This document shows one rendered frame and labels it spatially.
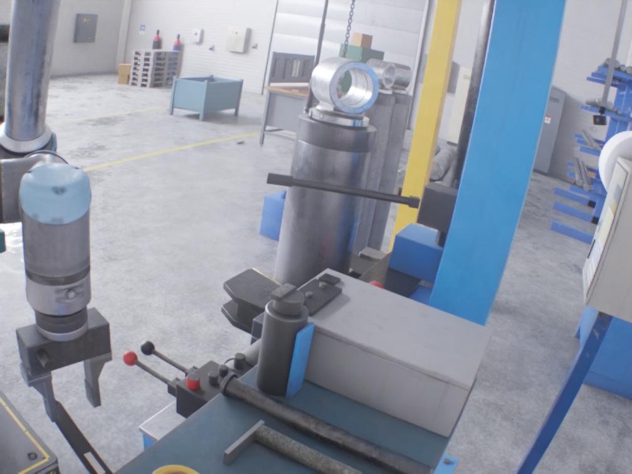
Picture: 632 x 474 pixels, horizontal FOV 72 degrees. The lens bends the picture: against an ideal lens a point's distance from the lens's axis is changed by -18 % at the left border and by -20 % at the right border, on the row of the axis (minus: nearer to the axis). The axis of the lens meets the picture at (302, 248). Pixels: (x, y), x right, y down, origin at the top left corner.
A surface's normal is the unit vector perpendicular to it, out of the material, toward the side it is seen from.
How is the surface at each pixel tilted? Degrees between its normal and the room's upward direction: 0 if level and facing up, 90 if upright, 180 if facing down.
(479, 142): 90
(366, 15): 90
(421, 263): 90
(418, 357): 0
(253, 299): 0
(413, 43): 90
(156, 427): 0
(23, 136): 116
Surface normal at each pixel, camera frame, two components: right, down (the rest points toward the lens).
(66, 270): 0.70, 0.38
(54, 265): 0.37, 0.42
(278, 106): -0.49, 0.27
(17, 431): 0.15, -0.91
